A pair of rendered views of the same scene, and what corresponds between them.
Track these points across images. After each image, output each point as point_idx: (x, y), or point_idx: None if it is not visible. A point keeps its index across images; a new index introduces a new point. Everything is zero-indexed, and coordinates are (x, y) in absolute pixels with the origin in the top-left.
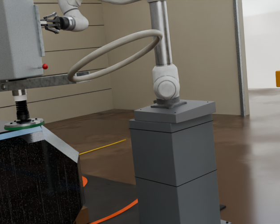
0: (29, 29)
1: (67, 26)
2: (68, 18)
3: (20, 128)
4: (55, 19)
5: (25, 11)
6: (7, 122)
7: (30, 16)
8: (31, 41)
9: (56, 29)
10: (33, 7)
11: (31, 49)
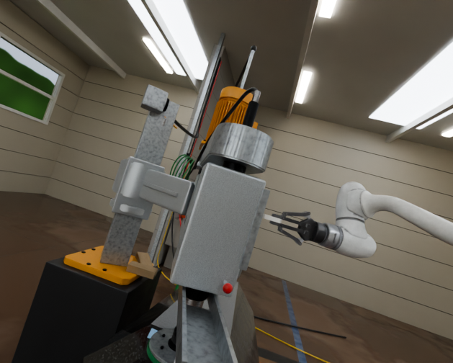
0: (235, 220)
1: (322, 240)
2: (330, 228)
3: (150, 357)
4: (302, 222)
5: (240, 193)
6: (226, 315)
7: (246, 202)
8: (230, 239)
9: (301, 237)
10: (261, 191)
11: (224, 250)
